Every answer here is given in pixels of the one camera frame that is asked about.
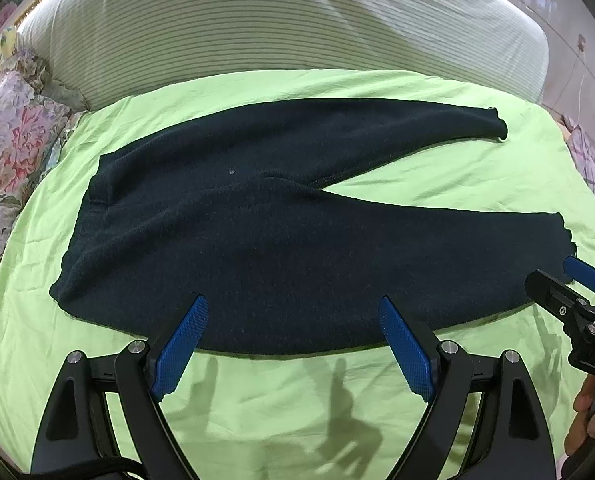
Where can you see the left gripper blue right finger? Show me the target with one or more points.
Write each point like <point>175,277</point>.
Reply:
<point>510,437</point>

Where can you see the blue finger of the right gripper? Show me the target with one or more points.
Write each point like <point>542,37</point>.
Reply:
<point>580,271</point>

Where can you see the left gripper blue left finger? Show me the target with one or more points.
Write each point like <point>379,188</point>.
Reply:
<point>76,439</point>

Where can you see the dark navy fleece pants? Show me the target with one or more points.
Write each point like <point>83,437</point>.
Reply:
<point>235,206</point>

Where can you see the person's right hand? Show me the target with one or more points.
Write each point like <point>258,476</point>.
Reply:
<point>583,425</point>

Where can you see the pink floral cloth at bedside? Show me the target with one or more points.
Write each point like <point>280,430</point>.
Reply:
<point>580,148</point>

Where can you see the pink floral pillow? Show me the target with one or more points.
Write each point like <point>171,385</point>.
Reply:
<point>37,115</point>

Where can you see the yellow floral pillow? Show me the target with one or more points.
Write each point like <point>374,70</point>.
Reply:
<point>8,43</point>

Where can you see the striped white green headboard cushion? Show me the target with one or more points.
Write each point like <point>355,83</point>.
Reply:
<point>109,49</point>

